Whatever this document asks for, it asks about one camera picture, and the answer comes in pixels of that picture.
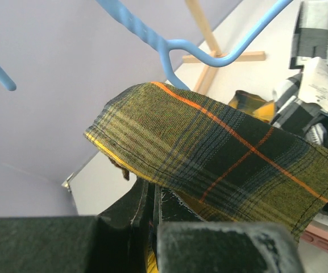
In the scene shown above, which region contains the black white checkered shirt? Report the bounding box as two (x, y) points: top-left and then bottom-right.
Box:
(271, 1), (328, 148)

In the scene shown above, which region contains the blue wire hanger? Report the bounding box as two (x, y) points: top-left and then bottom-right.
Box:
(0, 0), (328, 154)

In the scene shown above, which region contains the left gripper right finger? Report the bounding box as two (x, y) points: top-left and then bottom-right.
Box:
(154, 186), (305, 272)

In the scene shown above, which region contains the yellow plaid shirt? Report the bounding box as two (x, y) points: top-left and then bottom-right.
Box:
(84, 81), (328, 273)

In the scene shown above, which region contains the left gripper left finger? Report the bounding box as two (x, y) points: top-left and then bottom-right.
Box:
(0, 179), (150, 272)

